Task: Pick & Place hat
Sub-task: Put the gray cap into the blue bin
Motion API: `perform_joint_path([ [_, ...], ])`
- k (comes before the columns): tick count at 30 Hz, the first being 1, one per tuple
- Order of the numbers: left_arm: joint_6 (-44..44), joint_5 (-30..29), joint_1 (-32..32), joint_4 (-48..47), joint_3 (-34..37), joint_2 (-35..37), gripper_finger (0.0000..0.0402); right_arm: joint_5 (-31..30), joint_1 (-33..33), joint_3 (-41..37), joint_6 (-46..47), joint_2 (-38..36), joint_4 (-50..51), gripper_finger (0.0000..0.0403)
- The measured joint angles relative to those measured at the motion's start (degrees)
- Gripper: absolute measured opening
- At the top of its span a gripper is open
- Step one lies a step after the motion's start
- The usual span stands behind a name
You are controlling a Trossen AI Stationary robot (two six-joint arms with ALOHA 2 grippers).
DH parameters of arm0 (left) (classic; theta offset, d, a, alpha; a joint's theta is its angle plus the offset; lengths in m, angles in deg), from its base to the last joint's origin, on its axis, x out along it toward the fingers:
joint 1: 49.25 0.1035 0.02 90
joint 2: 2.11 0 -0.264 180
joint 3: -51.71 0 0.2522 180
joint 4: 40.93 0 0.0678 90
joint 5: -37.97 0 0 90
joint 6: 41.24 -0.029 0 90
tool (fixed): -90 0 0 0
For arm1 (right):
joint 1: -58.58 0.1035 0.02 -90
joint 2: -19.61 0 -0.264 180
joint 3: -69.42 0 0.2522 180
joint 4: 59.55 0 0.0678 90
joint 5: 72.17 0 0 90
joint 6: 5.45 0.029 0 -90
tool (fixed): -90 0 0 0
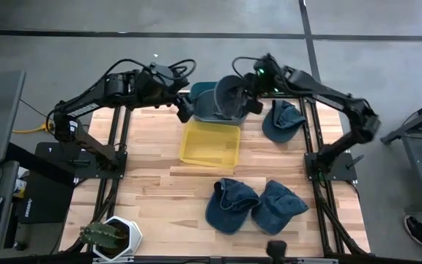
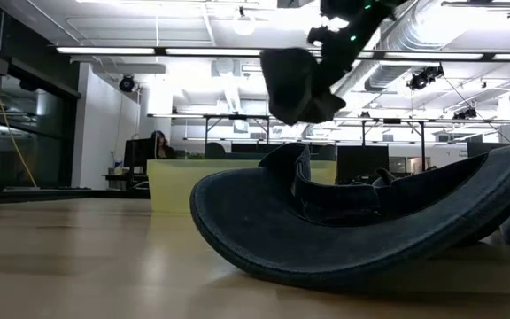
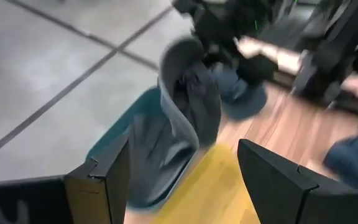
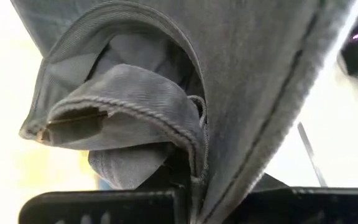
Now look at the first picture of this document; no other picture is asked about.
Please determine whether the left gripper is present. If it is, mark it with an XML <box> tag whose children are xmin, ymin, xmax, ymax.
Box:
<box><xmin>137</xmin><ymin>67</ymin><xmax>194</xmax><ymax>124</ymax></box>

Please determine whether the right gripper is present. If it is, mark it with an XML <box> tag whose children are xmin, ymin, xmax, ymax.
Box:
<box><xmin>245</xmin><ymin>64</ymin><xmax>281</xmax><ymax>115</ymax></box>

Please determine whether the grey cap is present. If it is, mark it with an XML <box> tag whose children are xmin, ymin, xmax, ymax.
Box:
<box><xmin>193</xmin><ymin>89</ymin><xmax>221</xmax><ymax>120</ymax></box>
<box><xmin>213</xmin><ymin>75</ymin><xmax>251</xmax><ymax>121</ymax></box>

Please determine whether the blue denim cap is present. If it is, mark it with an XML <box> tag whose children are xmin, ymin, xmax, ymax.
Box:
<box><xmin>261</xmin><ymin>99</ymin><xmax>307</xmax><ymax>144</ymax></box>
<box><xmin>251</xmin><ymin>179</ymin><xmax>310</xmax><ymax>236</ymax></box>

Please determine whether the blue hooded sweatshirt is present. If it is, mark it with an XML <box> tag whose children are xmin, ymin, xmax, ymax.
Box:
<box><xmin>204</xmin><ymin>177</ymin><xmax>262</xmax><ymax>235</ymax></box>

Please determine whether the yellow plastic bin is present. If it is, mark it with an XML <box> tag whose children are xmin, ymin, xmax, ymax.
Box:
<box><xmin>179</xmin><ymin>120</ymin><xmax>242</xmax><ymax>169</ymax></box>

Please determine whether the potted cactus in white pot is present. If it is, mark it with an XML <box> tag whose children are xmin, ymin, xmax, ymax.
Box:
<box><xmin>92</xmin><ymin>215</ymin><xmax>144</xmax><ymax>262</ymax></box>

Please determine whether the green cactus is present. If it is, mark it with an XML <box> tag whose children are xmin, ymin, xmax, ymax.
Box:
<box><xmin>78</xmin><ymin>221</ymin><xmax>124</xmax><ymax>250</ymax></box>

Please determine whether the black computer case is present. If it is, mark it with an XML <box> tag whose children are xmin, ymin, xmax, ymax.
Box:
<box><xmin>16</xmin><ymin>172</ymin><xmax>75</xmax><ymax>224</ymax></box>

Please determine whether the grey metal table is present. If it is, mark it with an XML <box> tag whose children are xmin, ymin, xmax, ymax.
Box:
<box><xmin>380</xmin><ymin>93</ymin><xmax>422</xmax><ymax>212</ymax></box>

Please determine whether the black camera cable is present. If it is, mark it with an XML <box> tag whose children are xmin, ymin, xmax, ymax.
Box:
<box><xmin>97</xmin><ymin>58</ymin><xmax>198</xmax><ymax>92</ymax></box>
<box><xmin>231</xmin><ymin>55</ymin><xmax>267</xmax><ymax>84</ymax></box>

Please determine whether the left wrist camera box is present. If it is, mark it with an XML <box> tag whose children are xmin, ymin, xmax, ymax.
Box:
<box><xmin>150</xmin><ymin>62</ymin><xmax>177</xmax><ymax>80</ymax></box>

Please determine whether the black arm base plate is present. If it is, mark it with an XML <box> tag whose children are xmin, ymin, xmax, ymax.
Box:
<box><xmin>304</xmin><ymin>151</ymin><xmax>358</xmax><ymax>183</ymax></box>
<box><xmin>34</xmin><ymin>142</ymin><xmax>128</xmax><ymax>180</ymax></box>

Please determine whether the black aluminium rig frame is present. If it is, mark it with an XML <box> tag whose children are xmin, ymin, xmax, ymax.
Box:
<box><xmin>59</xmin><ymin>93</ymin><xmax>371</xmax><ymax>264</ymax></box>

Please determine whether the black table-level camera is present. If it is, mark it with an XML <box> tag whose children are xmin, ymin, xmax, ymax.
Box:
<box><xmin>266</xmin><ymin>240</ymin><xmax>288</xmax><ymax>264</ymax></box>

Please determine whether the yellow cable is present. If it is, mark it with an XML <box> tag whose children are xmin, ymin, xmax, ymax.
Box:
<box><xmin>12</xmin><ymin>122</ymin><xmax>54</xmax><ymax>134</ymax></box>

